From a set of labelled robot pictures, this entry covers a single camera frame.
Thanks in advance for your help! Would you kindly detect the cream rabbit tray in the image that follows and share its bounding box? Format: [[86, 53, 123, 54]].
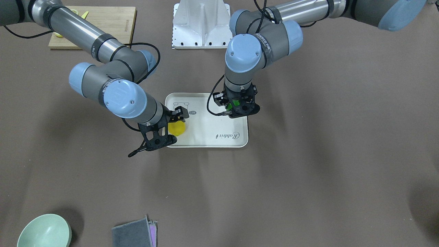
[[165, 93, 248, 148]]

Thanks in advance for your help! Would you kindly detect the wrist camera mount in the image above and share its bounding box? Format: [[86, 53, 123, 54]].
[[229, 88, 260, 118], [137, 120, 177, 152]]

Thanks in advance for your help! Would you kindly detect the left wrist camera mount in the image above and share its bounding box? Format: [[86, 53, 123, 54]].
[[229, 88, 260, 118]]

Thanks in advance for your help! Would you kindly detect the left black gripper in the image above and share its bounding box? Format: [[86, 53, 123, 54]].
[[213, 80, 256, 107]]

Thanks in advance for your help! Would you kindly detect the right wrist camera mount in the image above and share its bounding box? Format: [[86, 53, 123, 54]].
[[137, 120, 177, 152]]

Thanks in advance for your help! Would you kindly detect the green lime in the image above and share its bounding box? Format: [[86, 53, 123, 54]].
[[226, 100, 240, 111]]

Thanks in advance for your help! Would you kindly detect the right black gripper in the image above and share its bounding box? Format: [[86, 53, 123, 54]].
[[156, 103, 190, 132]]

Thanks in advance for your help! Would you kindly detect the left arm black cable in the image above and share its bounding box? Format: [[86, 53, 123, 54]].
[[207, 0, 318, 116]]

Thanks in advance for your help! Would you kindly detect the white camera pillar mount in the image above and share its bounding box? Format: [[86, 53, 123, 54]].
[[171, 0, 232, 49]]

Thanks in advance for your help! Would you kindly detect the yellow plastic knife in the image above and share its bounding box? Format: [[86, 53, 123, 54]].
[[81, 11, 89, 19]]

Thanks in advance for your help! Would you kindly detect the wooden cutting board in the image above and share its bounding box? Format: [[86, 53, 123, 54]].
[[67, 6, 137, 44]]

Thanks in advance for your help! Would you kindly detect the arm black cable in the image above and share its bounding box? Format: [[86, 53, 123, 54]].
[[207, 0, 318, 116], [0, 24, 161, 158]]

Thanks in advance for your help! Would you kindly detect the lemon slice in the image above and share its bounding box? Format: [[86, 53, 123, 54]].
[[53, 32, 63, 38]]

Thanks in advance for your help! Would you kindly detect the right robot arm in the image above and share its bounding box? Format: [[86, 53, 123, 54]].
[[1, 0, 189, 132]]

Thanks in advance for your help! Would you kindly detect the mint green bowl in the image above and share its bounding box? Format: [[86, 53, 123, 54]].
[[17, 214, 72, 247]]

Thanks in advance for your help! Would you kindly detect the grey folded cloth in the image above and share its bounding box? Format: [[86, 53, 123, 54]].
[[112, 217, 158, 247]]

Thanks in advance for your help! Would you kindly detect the yellow lemon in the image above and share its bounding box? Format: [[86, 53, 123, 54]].
[[168, 121, 186, 136]]

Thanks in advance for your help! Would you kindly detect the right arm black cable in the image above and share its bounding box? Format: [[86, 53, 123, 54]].
[[0, 24, 161, 158]]

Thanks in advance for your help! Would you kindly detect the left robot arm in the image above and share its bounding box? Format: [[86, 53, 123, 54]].
[[213, 0, 426, 111]]

